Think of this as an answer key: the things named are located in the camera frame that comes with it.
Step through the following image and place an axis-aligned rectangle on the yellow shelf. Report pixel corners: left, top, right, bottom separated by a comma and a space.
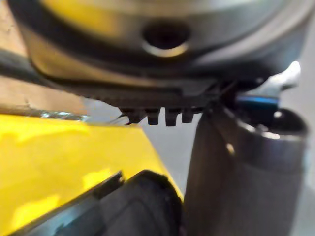
0, 112, 185, 236

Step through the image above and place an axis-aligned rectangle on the large black plastic housing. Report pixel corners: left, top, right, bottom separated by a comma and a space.
23, 169, 185, 236

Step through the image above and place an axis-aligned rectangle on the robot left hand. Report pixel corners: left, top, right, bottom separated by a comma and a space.
6, 0, 315, 236

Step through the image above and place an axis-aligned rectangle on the brown cardboard box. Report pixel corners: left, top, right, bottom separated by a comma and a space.
0, 0, 87, 117

